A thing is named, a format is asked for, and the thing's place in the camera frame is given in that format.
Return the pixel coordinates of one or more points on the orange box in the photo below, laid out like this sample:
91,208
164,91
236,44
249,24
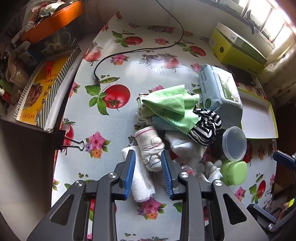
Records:
53,20

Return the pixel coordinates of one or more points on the window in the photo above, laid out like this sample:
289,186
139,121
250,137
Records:
266,16

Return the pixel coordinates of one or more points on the wet wipes pack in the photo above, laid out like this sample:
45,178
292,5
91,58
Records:
219,92

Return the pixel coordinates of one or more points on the clear round plastic container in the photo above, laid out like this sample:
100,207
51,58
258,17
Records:
233,143

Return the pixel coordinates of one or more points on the blue face mask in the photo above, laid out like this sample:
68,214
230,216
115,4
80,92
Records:
161,122

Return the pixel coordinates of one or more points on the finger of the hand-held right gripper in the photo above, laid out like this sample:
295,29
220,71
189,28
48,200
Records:
261,213
285,158

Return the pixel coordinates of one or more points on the floral tablecloth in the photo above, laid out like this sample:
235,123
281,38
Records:
115,129

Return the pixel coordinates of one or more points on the green microfibre cloth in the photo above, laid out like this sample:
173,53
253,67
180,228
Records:
171,104

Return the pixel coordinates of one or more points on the white knitted cloth red stripes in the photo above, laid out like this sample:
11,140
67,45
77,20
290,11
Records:
148,141

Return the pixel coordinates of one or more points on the white towel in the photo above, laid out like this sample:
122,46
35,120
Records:
141,183

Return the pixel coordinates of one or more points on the yellow printed cardboard box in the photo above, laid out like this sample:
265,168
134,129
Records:
46,92

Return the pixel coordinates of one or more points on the black binder clip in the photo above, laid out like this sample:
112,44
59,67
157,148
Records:
60,140

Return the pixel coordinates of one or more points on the lime box lid tray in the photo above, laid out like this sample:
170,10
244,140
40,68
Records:
256,118

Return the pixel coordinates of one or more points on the pile of packets and bags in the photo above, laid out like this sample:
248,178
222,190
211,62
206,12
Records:
13,64

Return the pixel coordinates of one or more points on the black power bank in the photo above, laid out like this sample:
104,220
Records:
242,75

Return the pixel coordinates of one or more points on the white knitted glove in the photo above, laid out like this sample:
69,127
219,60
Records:
212,172

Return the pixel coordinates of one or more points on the black white striped sock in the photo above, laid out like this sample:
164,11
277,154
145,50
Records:
203,129

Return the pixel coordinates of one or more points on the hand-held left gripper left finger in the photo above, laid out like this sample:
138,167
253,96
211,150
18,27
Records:
129,176

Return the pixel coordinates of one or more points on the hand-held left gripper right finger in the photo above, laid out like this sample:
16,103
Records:
167,176

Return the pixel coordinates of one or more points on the green white carton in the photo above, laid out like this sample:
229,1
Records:
245,46

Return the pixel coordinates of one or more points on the lime cardboard box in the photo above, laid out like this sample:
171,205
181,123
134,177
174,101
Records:
219,51

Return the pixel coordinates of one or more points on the green round case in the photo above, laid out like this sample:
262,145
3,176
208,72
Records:
233,172

